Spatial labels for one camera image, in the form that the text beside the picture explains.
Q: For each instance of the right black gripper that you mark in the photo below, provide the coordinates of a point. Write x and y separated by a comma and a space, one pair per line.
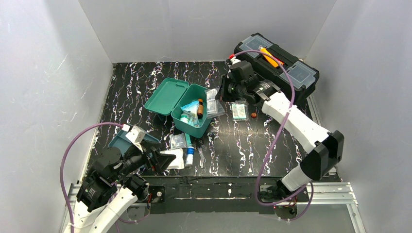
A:
226, 93

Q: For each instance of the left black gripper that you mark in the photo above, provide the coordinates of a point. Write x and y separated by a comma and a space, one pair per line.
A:
152, 157

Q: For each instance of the white gauze pad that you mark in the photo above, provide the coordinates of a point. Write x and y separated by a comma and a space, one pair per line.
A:
178, 162

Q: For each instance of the clear plastic bag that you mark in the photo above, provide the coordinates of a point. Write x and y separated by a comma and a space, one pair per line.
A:
214, 106

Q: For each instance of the brown medicine bottle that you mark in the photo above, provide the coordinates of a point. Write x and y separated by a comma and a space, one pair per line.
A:
200, 111

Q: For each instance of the blue cotton swab pouch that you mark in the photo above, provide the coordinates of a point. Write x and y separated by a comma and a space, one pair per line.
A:
191, 110

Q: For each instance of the green medicine box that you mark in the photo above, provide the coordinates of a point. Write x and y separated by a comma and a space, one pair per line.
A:
170, 96

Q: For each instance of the white plastic bottle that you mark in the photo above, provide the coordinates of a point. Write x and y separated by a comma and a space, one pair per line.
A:
185, 119

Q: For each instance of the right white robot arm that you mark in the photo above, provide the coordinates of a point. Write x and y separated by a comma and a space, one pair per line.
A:
324, 148

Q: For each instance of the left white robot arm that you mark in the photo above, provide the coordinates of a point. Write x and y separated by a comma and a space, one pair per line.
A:
108, 190

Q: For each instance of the green bandage packet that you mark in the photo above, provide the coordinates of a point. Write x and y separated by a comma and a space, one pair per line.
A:
239, 110

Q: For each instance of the zip bag teal header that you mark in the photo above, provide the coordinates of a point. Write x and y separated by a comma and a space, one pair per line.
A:
180, 141

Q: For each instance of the small blue capped bottle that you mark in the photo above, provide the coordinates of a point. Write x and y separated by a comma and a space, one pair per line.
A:
190, 156

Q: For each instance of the dark teal tray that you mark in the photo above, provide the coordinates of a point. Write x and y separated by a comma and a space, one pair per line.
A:
122, 143

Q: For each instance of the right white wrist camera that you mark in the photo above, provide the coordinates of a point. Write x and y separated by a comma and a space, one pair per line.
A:
233, 60

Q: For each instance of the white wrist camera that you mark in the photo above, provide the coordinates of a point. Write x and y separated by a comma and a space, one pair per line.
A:
136, 135
233, 60

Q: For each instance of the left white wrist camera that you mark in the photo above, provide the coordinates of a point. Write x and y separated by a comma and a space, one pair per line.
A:
136, 135

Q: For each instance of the black handled scissors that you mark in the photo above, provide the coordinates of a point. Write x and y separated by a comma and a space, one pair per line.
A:
200, 149

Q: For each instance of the black toolbox orange handle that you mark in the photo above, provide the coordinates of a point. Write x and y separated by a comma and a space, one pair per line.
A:
303, 77

